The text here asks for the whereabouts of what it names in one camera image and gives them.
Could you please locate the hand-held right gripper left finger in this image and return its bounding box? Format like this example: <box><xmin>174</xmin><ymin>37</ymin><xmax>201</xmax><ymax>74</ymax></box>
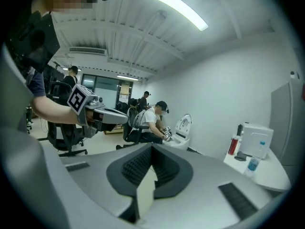
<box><xmin>61</xmin><ymin>142</ymin><xmax>153</xmax><ymax>224</ymax></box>

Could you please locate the long white ceiling light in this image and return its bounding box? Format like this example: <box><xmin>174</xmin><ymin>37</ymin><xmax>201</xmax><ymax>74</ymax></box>
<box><xmin>116</xmin><ymin>74</ymin><xmax>140</xmax><ymax>82</ymax></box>
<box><xmin>139</xmin><ymin>0</ymin><xmax>209</xmax><ymax>31</ymax></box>

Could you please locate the black chest harness pack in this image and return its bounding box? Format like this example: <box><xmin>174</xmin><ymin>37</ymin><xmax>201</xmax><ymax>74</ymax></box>
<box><xmin>4</xmin><ymin>10</ymin><xmax>61</xmax><ymax>74</ymax></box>

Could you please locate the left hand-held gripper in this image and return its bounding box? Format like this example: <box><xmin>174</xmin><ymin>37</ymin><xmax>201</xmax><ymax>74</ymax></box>
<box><xmin>66</xmin><ymin>83</ymin><xmax>130</xmax><ymax>139</ymax></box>

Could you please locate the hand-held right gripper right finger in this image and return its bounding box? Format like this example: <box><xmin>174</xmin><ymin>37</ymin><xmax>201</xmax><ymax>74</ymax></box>
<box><xmin>142</xmin><ymin>143</ymin><xmax>273</xmax><ymax>226</ymax></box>

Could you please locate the clear water bottle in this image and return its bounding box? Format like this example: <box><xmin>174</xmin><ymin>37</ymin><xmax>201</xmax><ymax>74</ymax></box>
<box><xmin>243</xmin><ymin>155</ymin><xmax>262</xmax><ymax>179</ymax></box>

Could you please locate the person's left forearm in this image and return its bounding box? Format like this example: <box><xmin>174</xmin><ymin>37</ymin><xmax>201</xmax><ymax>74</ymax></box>
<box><xmin>30</xmin><ymin>95</ymin><xmax>83</xmax><ymax>125</ymax></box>

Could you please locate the white toilet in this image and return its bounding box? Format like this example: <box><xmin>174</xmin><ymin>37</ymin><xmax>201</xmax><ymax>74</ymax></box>
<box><xmin>163</xmin><ymin>113</ymin><xmax>193</xmax><ymax>152</ymax></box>

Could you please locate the ceiling air vent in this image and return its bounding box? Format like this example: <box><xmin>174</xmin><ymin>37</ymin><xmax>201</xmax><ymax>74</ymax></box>
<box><xmin>68</xmin><ymin>46</ymin><xmax>107</xmax><ymax>56</ymax></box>

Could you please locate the grey tall cabinet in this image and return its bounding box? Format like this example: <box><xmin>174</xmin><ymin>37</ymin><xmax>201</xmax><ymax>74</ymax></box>
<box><xmin>269</xmin><ymin>79</ymin><xmax>305</xmax><ymax>167</ymax></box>

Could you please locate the person's navy shirt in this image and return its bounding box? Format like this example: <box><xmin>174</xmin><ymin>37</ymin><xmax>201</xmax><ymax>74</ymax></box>
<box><xmin>25</xmin><ymin>67</ymin><xmax>46</xmax><ymax>98</ymax></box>

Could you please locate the dark glass door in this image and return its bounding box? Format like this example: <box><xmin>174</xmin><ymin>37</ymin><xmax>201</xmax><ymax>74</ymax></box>
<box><xmin>81</xmin><ymin>74</ymin><xmax>120</xmax><ymax>110</ymax></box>

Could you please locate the white desk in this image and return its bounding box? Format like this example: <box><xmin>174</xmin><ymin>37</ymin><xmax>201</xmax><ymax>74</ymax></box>
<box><xmin>223</xmin><ymin>146</ymin><xmax>292</xmax><ymax>192</ymax></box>

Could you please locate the black mesh office chair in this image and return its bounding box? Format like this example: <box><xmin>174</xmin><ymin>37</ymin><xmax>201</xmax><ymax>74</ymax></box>
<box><xmin>38</xmin><ymin>81</ymin><xmax>89</xmax><ymax>157</ymax></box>

